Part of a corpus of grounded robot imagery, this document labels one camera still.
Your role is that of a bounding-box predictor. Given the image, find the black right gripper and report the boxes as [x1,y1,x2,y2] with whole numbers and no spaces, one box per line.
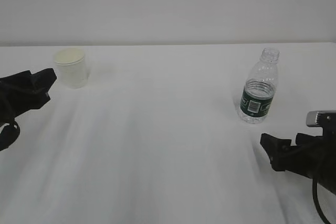
[260,127,335,190]

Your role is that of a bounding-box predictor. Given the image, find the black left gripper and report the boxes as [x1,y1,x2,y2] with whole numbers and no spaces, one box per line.
[1,68,57,124]

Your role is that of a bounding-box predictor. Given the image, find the white paper cup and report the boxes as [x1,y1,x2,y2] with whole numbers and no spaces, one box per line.
[54,48,88,89]

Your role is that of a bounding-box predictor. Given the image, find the clear plastic water bottle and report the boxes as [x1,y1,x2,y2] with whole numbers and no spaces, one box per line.
[238,48,280,124]

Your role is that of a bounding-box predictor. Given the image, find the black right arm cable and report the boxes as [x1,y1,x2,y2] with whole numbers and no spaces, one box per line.
[311,155,334,224]

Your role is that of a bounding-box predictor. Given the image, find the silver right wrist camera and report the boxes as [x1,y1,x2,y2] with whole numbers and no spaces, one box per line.
[306,110,336,131]

